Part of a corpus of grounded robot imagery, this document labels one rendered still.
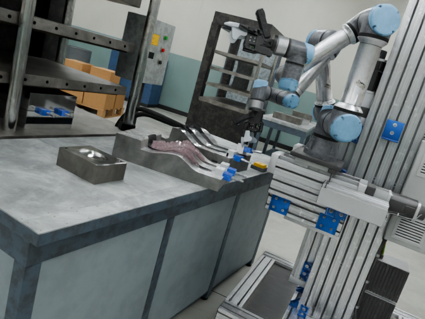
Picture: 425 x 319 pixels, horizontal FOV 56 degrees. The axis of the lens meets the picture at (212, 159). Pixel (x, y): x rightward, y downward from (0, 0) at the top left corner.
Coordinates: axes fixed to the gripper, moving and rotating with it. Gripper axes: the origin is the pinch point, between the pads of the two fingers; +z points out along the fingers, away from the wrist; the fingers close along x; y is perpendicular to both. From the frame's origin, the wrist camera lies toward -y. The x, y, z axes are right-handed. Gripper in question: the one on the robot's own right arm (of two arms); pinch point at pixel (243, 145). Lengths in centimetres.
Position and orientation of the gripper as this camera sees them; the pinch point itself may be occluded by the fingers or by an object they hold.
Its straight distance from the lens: 211.8
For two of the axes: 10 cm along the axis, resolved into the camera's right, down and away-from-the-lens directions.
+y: 8.7, 2.0, -4.6
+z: -2.1, 9.8, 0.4
